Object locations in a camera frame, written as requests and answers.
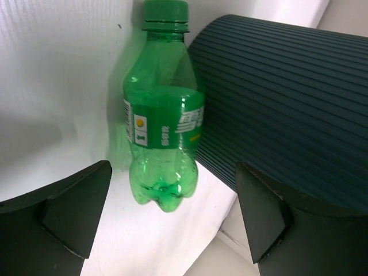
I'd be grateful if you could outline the green plastic soda bottle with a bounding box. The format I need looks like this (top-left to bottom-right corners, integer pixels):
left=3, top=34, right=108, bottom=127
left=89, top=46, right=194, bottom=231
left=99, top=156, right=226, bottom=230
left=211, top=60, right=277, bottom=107
left=122, top=1, right=205, bottom=213

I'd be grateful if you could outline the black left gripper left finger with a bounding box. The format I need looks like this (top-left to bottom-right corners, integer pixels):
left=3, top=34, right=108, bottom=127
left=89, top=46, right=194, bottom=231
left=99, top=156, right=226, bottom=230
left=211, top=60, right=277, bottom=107
left=1, top=160, right=112, bottom=276

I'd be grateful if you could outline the dark green plastic bin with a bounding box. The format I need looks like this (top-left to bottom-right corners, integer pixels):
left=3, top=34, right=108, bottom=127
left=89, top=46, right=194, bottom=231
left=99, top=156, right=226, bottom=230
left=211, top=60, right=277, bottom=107
left=189, top=15, right=367, bottom=212

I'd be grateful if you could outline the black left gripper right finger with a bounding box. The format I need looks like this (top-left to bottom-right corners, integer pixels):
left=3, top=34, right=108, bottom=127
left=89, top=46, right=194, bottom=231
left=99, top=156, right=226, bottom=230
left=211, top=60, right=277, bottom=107
left=235, top=162, right=367, bottom=275

